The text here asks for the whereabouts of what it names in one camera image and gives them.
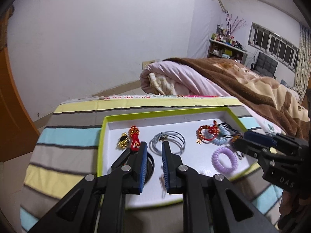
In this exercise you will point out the right hand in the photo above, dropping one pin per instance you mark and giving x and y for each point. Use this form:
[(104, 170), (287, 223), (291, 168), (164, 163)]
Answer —
[(294, 213)]

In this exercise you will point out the striped bed sheet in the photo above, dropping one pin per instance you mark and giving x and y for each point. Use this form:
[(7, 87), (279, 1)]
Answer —
[(67, 148)]

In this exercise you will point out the floral curtain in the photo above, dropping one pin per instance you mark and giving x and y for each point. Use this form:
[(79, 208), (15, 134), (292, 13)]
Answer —
[(302, 70)]

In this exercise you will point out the black fitness band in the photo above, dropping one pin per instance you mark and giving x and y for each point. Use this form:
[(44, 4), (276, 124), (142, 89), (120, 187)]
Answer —
[(150, 167)]

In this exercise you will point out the brown plush blanket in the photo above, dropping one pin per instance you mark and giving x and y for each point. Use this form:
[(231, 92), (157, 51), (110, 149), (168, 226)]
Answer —
[(266, 96)]

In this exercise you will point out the barred window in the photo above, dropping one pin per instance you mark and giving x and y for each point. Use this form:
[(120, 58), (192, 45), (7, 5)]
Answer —
[(274, 45)]

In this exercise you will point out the orange wooden door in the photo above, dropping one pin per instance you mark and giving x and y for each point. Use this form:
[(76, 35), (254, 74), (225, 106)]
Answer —
[(18, 133)]

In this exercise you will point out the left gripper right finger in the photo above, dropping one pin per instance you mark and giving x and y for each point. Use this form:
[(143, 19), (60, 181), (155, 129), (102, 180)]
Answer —
[(171, 162)]

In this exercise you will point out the black office chair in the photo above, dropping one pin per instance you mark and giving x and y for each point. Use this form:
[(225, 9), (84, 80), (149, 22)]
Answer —
[(265, 66)]

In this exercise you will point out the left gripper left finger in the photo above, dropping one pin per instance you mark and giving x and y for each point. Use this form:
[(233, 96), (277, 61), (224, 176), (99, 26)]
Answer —
[(133, 166)]

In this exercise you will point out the green shallow cardboard tray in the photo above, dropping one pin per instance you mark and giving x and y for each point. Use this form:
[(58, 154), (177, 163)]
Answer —
[(154, 147)]

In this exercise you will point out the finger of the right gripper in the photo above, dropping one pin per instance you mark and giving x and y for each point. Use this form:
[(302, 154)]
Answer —
[(262, 153), (261, 138)]

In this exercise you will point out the cluttered white shelf unit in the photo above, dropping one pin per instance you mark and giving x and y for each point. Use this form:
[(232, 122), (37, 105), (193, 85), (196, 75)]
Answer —
[(224, 46)]

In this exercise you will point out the pink flower branches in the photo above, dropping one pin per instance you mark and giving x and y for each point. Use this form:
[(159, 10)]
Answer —
[(233, 24)]

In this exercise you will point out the pink floral quilt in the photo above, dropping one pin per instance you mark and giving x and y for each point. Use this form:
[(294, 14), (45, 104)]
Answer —
[(171, 78)]

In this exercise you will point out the red gold bead charm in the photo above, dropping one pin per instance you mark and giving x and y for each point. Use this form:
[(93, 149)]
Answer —
[(130, 139)]

